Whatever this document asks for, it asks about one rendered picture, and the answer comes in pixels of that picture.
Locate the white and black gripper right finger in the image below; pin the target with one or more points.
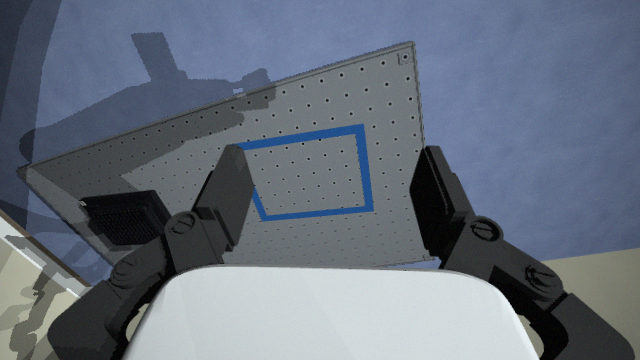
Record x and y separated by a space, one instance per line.
474 245

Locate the grey perforated breadboard plate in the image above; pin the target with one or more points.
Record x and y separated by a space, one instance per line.
175 155

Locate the blue tape outline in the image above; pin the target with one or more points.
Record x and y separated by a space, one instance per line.
358 130

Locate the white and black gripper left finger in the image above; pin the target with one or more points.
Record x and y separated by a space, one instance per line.
94 327

